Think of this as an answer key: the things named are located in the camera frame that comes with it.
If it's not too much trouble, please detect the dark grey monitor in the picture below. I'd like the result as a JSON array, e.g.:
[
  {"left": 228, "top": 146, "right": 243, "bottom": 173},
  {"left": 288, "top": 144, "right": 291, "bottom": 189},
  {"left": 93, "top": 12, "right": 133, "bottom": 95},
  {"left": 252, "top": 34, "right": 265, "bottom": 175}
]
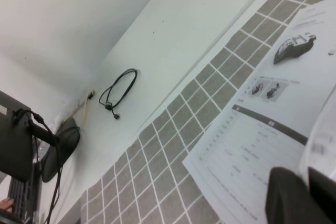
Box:
[{"left": 0, "top": 90, "right": 34, "bottom": 182}]

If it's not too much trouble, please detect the coiled black cable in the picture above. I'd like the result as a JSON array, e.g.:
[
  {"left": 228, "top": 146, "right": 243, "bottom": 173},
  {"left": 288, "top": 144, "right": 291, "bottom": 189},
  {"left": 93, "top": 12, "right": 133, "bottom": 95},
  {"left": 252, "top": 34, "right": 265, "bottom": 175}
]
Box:
[{"left": 98, "top": 68, "right": 138, "bottom": 121}]

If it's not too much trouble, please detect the person's hand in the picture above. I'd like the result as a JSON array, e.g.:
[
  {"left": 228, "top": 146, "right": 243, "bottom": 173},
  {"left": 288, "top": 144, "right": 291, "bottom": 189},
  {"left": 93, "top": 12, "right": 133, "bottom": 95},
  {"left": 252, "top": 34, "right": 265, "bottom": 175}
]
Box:
[{"left": 0, "top": 198, "right": 16, "bottom": 214}]

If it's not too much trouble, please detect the thin beige stick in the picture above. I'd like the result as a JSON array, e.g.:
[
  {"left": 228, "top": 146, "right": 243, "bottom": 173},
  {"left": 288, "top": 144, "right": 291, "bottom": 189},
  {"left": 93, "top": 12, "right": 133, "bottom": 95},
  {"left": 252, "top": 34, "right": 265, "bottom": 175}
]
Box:
[{"left": 71, "top": 94, "right": 91, "bottom": 128}]

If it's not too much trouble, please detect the black monitor stand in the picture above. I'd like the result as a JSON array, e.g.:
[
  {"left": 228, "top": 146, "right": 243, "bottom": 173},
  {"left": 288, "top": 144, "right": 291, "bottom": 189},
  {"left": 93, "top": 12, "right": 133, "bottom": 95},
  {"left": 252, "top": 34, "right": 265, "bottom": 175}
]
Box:
[{"left": 15, "top": 108, "right": 81, "bottom": 183}]

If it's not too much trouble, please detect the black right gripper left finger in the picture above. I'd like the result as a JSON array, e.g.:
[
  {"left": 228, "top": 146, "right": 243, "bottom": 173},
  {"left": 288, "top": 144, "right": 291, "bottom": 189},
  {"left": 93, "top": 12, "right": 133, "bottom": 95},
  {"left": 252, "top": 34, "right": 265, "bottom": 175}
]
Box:
[{"left": 266, "top": 165, "right": 316, "bottom": 224}]

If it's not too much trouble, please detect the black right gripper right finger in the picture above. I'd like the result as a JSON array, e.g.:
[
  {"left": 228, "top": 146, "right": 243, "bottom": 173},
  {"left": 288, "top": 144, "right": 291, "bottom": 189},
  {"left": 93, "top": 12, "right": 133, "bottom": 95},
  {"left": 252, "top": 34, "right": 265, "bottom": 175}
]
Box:
[{"left": 307, "top": 165, "right": 336, "bottom": 224}]

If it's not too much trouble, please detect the grey white-checked tablecloth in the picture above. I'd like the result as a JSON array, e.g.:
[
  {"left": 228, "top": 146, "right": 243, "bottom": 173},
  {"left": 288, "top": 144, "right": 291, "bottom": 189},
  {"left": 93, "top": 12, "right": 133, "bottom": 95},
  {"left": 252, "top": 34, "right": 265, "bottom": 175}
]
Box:
[{"left": 80, "top": 0, "right": 336, "bottom": 224}]

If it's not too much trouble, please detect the black keyboard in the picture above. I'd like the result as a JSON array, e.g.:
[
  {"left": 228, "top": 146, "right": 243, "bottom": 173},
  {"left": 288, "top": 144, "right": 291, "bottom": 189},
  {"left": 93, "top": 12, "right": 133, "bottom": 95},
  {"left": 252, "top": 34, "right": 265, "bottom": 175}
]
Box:
[{"left": 7, "top": 176, "right": 43, "bottom": 220}]

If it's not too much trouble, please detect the white product catalogue book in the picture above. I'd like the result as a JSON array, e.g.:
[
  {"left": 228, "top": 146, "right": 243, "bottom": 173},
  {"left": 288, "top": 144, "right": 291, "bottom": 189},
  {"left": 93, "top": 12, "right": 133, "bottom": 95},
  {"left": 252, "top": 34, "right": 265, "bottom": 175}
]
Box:
[{"left": 182, "top": 0, "right": 336, "bottom": 224}]

